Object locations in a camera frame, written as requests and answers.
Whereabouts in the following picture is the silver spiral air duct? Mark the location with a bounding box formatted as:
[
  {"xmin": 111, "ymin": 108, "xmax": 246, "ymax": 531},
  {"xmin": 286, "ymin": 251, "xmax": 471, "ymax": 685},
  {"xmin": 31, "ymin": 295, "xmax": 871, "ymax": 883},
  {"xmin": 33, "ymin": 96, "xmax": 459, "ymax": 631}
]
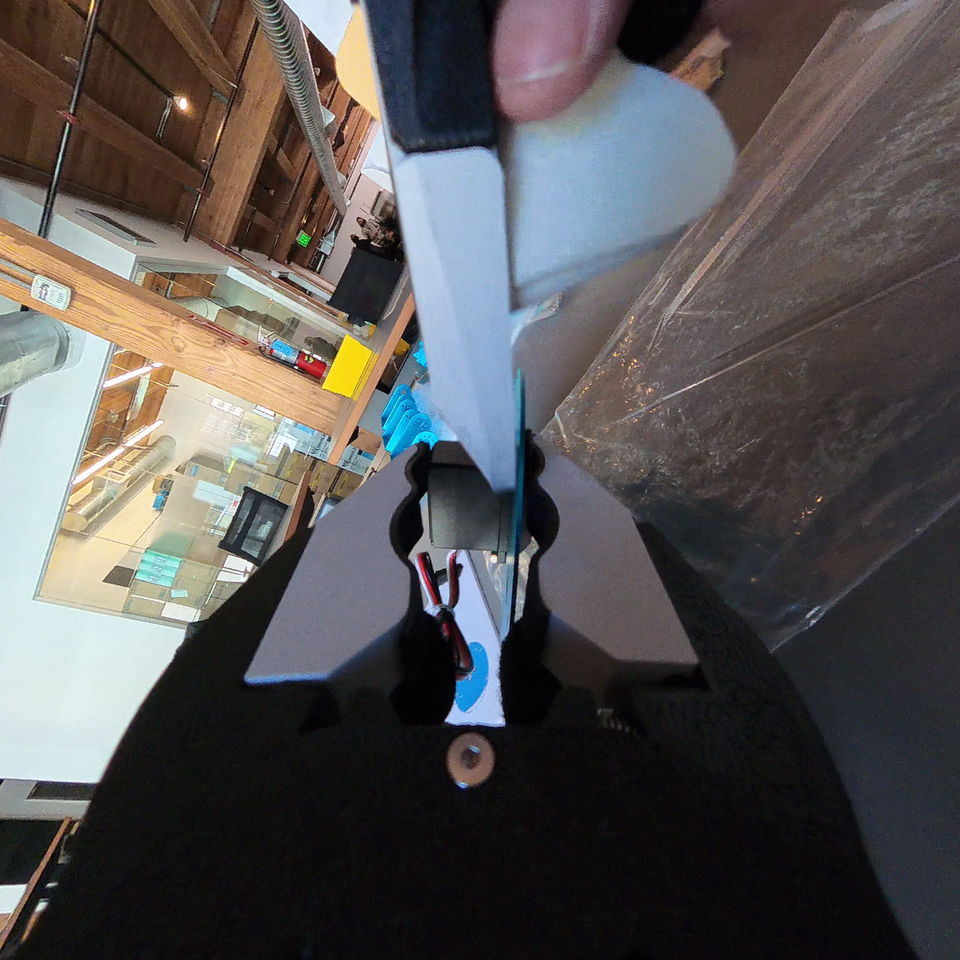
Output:
[{"xmin": 249, "ymin": 0, "xmax": 355, "ymax": 216}]

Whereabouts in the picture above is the black plastic crate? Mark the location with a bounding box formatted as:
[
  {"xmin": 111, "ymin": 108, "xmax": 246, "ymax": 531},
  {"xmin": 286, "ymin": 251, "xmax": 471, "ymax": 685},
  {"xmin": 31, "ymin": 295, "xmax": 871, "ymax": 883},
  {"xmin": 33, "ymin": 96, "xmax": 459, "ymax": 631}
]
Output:
[{"xmin": 219, "ymin": 485, "xmax": 292, "ymax": 570}]

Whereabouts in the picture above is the black standing board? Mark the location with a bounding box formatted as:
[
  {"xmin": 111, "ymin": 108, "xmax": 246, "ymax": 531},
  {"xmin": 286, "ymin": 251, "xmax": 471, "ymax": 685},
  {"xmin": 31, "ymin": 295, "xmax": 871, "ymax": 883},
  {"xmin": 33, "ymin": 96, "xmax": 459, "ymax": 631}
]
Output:
[{"xmin": 326, "ymin": 245, "xmax": 408, "ymax": 329}]

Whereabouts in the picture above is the large silver air duct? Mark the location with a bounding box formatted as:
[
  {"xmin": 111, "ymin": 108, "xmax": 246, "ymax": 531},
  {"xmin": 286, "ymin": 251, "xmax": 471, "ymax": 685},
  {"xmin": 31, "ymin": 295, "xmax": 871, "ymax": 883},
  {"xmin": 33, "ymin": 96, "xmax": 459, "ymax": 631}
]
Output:
[{"xmin": 0, "ymin": 309, "xmax": 85, "ymax": 400}]

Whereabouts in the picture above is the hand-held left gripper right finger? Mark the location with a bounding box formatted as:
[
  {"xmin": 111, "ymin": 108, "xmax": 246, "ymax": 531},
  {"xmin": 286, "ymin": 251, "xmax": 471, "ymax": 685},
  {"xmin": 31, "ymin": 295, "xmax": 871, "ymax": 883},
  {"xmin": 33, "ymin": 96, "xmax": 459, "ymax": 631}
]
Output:
[{"xmin": 523, "ymin": 442, "xmax": 702, "ymax": 693}]

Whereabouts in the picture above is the red fire extinguisher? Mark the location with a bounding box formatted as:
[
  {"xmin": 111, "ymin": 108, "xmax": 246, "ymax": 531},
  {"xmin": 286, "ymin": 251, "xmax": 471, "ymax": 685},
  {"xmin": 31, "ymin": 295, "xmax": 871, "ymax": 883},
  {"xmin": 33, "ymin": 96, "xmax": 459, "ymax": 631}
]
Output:
[{"xmin": 257, "ymin": 336, "xmax": 333, "ymax": 381}]

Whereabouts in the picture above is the red white black servo cable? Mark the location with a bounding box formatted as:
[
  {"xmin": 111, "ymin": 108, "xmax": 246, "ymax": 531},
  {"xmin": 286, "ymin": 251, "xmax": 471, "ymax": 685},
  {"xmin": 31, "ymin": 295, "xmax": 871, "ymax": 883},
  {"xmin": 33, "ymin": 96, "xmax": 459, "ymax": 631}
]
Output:
[{"xmin": 414, "ymin": 551, "xmax": 479, "ymax": 674}]

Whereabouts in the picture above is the dark grey desk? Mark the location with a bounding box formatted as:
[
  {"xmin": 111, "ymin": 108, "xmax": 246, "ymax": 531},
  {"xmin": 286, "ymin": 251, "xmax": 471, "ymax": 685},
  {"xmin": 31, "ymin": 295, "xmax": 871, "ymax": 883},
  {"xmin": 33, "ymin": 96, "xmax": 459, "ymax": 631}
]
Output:
[{"xmin": 510, "ymin": 225, "xmax": 960, "ymax": 960}]

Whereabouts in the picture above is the yellow flat board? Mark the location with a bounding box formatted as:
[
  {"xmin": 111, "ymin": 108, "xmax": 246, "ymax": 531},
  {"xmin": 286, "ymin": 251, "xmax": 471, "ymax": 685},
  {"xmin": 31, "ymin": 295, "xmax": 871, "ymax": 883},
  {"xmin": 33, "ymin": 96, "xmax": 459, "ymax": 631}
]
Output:
[{"xmin": 321, "ymin": 333, "xmax": 381, "ymax": 400}]

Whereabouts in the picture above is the clear plastic bag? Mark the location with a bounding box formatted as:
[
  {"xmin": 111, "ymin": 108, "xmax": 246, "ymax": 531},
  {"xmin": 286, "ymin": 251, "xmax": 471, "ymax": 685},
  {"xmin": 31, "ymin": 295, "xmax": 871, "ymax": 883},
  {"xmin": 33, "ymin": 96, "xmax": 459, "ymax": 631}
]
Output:
[{"xmin": 540, "ymin": 0, "xmax": 960, "ymax": 651}]

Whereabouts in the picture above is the wooden top table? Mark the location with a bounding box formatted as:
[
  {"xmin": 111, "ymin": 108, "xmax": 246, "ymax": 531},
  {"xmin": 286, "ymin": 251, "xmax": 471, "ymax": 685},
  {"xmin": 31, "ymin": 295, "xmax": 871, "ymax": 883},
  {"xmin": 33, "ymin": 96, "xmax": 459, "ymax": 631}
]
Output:
[{"xmin": 283, "ymin": 292, "xmax": 419, "ymax": 543}]

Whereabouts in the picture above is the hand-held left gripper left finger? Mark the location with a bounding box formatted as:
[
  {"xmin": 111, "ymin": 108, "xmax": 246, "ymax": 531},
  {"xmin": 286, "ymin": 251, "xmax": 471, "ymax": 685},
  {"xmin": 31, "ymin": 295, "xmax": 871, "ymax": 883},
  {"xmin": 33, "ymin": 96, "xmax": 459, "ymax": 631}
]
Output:
[{"xmin": 242, "ymin": 444, "xmax": 434, "ymax": 687}]

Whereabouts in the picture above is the blue round metal plate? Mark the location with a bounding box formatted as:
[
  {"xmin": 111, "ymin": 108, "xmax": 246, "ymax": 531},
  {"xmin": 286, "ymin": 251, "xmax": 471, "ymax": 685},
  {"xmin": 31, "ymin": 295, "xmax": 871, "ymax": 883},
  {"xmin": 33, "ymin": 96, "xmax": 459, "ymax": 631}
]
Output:
[{"xmin": 497, "ymin": 366, "xmax": 531, "ymax": 640}]

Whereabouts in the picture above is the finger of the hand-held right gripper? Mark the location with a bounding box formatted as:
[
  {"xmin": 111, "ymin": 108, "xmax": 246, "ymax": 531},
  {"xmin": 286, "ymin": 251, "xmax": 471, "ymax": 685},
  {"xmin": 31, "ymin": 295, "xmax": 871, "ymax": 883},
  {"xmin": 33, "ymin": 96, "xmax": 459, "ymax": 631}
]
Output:
[{"xmin": 360, "ymin": 0, "xmax": 528, "ymax": 496}]

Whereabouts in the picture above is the black servo motor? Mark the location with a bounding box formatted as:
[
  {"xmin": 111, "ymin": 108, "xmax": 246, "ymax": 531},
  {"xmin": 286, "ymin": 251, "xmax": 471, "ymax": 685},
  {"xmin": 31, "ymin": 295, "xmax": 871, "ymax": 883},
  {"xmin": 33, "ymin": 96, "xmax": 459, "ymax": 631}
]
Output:
[{"xmin": 426, "ymin": 441, "xmax": 520, "ymax": 554}]

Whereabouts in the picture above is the yellow white curved panel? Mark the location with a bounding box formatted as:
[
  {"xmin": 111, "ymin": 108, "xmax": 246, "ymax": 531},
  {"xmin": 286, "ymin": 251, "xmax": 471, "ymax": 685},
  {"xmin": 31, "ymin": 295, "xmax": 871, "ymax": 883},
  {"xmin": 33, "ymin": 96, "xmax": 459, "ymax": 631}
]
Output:
[{"xmin": 333, "ymin": 7, "xmax": 378, "ymax": 123}]

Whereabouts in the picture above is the person's right hand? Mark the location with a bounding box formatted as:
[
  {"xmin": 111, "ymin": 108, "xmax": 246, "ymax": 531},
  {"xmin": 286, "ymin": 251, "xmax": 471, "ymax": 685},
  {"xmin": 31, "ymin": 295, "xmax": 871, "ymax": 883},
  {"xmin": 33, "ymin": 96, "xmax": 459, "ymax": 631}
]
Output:
[{"xmin": 491, "ymin": 0, "xmax": 630, "ymax": 123}]

